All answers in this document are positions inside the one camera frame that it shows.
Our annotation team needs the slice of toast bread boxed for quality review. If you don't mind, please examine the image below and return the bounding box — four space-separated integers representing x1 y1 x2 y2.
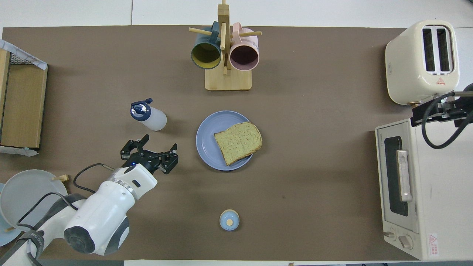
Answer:
214 121 263 167

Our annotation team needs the white checked cloth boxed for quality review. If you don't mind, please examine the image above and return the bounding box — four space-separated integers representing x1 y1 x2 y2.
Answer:
0 39 48 157

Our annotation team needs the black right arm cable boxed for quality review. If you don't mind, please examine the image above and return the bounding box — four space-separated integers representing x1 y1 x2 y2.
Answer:
421 92 473 150

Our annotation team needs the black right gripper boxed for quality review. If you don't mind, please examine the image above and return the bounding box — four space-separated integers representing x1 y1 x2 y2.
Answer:
411 83 473 128

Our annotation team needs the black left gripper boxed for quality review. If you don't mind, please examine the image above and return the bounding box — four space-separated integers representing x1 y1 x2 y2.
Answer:
120 134 179 175

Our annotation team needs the white toaster oven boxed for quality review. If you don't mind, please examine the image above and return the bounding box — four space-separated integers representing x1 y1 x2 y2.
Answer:
375 117 473 261

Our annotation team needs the pink ribbed mug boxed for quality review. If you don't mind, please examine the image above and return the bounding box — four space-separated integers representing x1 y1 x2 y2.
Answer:
229 22 260 72

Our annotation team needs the small blue call bell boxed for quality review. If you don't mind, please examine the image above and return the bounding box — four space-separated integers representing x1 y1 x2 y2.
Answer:
220 209 240 231

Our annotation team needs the wooden mug rack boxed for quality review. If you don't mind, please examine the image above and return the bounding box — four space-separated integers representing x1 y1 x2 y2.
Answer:
189 0 262 91

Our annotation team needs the white blue-capped seasoning bottle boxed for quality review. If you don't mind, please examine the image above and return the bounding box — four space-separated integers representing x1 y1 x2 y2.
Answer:
130 98 167 132

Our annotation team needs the cream two-slot toaster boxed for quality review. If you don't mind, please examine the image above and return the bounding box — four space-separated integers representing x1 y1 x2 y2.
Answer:
385 20 460 106

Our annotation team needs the wooden dish rack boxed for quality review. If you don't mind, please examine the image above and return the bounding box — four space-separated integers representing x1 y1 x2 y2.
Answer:
6 174 70 232

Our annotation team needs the wooden black wire shelf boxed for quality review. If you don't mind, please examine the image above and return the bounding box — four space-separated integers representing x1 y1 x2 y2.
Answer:
0 48 48 149

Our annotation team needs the grey round plate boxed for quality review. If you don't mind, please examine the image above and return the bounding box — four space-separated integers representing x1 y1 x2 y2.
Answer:
0 169 69 231

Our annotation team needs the brown table mat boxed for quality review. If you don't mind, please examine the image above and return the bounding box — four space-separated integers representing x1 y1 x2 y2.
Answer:
0 25 456 261

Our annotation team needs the light blue round plate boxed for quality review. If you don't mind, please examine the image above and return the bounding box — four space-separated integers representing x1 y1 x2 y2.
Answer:
0 183 23 247

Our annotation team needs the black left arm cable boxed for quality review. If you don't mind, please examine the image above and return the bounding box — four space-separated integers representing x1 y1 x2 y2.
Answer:
17 163 115 266

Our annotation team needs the dark teal mug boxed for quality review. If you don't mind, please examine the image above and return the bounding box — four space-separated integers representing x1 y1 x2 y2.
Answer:
191 21 222 70

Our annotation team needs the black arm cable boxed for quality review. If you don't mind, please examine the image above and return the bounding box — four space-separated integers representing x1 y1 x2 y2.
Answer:
17 163 115 266
421 92 473 150

